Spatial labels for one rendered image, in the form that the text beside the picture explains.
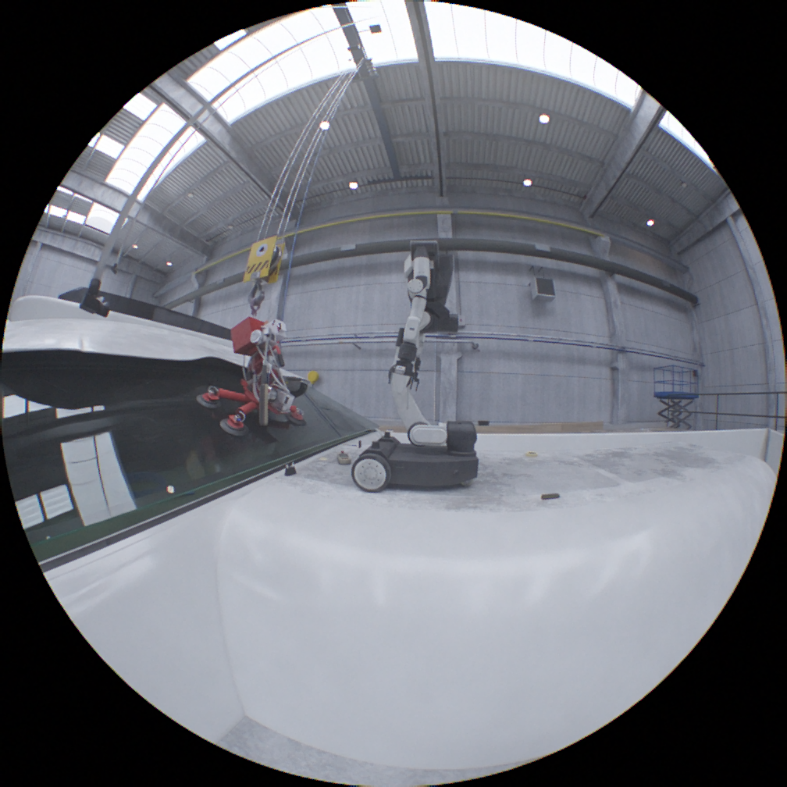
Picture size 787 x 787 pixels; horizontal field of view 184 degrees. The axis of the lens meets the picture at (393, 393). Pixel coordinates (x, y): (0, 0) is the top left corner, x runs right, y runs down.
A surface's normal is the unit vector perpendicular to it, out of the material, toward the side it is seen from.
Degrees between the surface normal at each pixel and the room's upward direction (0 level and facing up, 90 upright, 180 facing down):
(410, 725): 50
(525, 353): 90
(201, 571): 55
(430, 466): 90
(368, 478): 90
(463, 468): 90
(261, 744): 0
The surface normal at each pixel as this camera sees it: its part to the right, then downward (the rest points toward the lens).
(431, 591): -0.08, -0.84
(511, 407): -0.19, -0.01
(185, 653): 0.84, -0.51
